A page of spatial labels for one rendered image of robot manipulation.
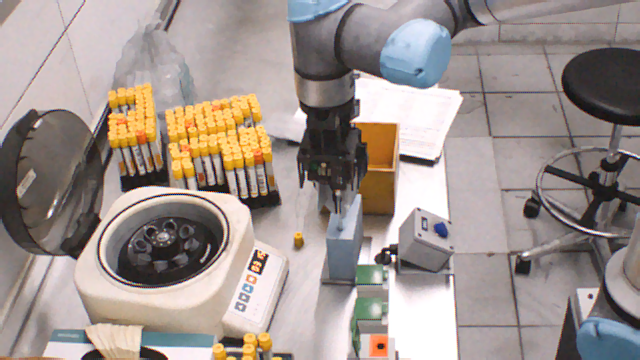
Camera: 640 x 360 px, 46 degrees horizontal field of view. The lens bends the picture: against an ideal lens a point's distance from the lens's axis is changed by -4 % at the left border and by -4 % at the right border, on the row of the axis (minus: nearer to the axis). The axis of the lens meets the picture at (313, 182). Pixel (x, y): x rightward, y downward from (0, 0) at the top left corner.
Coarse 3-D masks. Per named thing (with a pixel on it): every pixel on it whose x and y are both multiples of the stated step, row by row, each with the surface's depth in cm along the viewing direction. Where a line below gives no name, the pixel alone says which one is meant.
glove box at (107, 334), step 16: (64, 336) 106; (80, 336) 106; (96, 336) 103; (112, 336) 102; (128, 336) 102; (144, 336) 105; (160, 336) 105; (176, 336) 105; (192, 336) 105; (208, 336) 104; (48, 352) 104; (64, 352) 104; (80, 352) 104; (96, 352) 105; (112, 352) 102; (128, 352) 101; (144, 352) 105; (160, 352) 103; (176, 352) 103; (192, 352) 102; (208, 352) 102
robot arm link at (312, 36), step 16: (288, 0) 87; (304, 0) 85; (320, 0) 84; (336, 0) 85; (352, 0) 87; (288, 16) 88; (304, 16) 86; (320, 16) 85; (336, 16) 85; (304, 32) 87; (320, 32) 86; (304, 48) 89; (320, 48) 87; (304, 64) 90; (320, 64) 89; (336, 64) 89; (320, 80) 91
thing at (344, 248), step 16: (352, 208) 117; (336, 224) 115; (352, 224) 115; (336, 240) 113; (352, 240) 112; (368, 240) 125; (336, 256) 115; (352, 256) 115; (368, 256) 122; (336, 272) 117; (352, 272) 117
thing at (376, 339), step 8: (360, 336) 102; (368, 336) 101; (376, 336) 101; (384, 336) 101; (368, 344) 100; (376, 344) 100; (384, 344) 100; (392, 344) 101; (360, 352) 99; (368, 352) 99; (376, 352) 99; (384, 352) 99; (392, 352) 100
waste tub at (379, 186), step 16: (368, 128) 135; (384, 128) 134; (368, 144) 137; (384, 144) 136; (384, 160) 139; (368, 176) 125; (384, 176) 125; (368, 192) 127; (384, 192) 127; (368, 208) 130; (384, 208) 129
